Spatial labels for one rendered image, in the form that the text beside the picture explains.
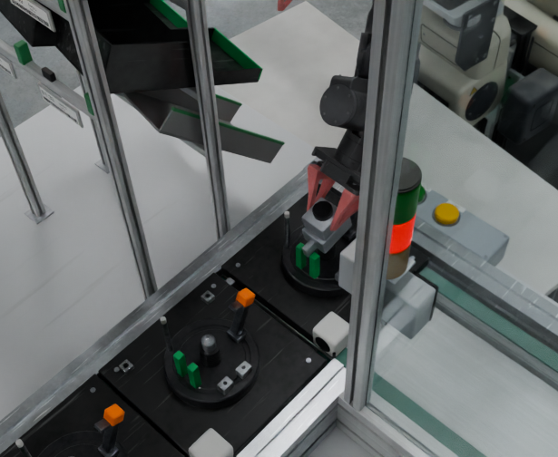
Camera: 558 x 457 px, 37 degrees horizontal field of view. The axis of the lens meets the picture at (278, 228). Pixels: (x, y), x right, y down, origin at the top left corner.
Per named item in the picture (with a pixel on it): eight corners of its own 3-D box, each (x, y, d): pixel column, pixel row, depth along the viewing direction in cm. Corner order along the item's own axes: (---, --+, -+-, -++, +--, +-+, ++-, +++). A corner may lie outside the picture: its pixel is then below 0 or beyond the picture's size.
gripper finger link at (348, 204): (332, 239, 119) (361, 182, 116) (296, 213, 123) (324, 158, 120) (355, 238, 125) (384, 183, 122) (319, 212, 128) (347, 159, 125)
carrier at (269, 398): (214, 278, 135) (207, 230, 125) (327, 366, 124) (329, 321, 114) (99, 377, 124) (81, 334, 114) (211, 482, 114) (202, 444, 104)
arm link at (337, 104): (424, 55, 116) (373, 50, 121) (378, 38, 107) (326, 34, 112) (406, 140, 117) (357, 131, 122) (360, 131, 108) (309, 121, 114)
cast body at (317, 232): (331, 210, 130) (325, 186, 124) (352, 225, 128) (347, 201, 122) (295, 247, 128) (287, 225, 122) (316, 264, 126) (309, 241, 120)
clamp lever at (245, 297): (235, 325, 124) (246, 286, 120) (245, 333, 123) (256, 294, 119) (219, 335, 121) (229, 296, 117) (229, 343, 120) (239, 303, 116)
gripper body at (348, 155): (361, 192, 117) (386, 146, 114) (308, 157, 121) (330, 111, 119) (382, 192, 122) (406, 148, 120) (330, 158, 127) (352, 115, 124)
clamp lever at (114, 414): (109, 440, 113) (115, 402, 109) (118, 449, 112) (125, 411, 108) (87, 453, 110) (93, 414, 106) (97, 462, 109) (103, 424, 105)
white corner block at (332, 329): (330, 323, 129) (331, 309, 126) (353, 340, 127) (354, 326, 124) (310, 343, 127) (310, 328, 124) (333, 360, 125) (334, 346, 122)
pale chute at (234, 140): (228, 122, 152) (240, 102, 151) (270, 163, 145) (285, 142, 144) (113, 86, 129) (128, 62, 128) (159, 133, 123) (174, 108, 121)
